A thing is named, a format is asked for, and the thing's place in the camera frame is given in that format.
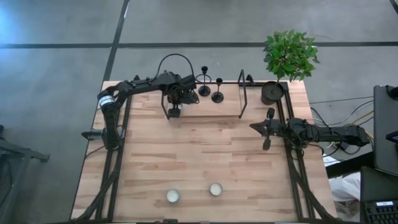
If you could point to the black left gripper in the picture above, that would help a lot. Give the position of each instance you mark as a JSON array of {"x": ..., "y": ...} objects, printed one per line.
[{"x": 177, "y": 95}]

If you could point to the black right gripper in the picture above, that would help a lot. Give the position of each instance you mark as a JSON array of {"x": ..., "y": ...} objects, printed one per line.
[{"x": 276, "y": 129}]

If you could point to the tall black candlestick holder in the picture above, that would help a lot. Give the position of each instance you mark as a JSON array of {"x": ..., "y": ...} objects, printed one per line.
[{"x": 204, "y": 91}]

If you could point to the white tealight candle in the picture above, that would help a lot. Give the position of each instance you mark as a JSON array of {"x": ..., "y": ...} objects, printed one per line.
[
  {"x": 173, "y": 196},
  {"x": 216, "y": 189}
]

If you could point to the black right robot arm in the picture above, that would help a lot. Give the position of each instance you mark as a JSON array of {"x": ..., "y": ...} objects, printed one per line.
[{"x": 342, "y": 137}]

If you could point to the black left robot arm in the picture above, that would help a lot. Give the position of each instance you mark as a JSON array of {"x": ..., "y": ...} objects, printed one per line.
[{"x": 140, "y": 85}]

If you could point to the black plant pot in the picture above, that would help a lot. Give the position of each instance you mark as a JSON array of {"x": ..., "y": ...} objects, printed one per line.
[{"x": 272, "y": 93}]

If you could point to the green leafy small tree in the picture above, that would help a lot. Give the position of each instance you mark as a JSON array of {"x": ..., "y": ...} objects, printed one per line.
[{"x": 289, "y": 56}]

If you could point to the white plastic bag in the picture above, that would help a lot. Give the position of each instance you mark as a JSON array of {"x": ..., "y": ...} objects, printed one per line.
[{"x": 345, "y": 189}]

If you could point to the black laptop computer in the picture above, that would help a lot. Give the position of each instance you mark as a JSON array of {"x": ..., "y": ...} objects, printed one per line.
[{"x": 384, "y": 124}]

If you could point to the black side desk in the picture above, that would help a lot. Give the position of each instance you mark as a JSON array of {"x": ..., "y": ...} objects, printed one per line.
[{"x": 377, "y": 186}]

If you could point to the black phone blue screen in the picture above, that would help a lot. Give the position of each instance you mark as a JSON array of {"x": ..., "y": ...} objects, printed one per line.
[{"x": 393, "y": 137}]

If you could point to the black keyboard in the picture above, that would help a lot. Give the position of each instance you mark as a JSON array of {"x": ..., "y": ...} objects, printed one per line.
[{"x": 382, "y": 214}]

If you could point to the dark metal stand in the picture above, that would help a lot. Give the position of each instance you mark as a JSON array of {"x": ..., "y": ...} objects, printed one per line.
[{"x": 25, "y": 151}]

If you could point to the black metal rig frame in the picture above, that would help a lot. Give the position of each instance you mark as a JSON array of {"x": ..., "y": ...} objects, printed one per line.
[{"x": 299, "y": 199}]

